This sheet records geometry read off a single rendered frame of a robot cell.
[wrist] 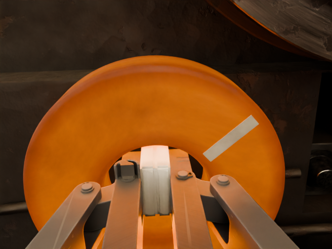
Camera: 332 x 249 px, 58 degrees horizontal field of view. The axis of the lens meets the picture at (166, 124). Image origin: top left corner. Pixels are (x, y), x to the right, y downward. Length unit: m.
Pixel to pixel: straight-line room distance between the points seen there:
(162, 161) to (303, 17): 0.13
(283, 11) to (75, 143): 0.15
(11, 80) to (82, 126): 0.19
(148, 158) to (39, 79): 0.20
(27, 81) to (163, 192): 0.21
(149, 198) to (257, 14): 0.13
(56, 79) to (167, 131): 0.18
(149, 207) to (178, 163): 0.03
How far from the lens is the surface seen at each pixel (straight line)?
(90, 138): 0.16
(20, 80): 0.33
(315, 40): 0.23
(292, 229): 0.37
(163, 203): 0.16
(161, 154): 0.16
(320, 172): 0.40
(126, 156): 0.18
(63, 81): 0.32
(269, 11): 0.21
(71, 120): 0.16
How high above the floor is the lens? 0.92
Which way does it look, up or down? 19 degrees down
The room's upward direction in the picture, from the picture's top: 2 degrees counter-clockwise
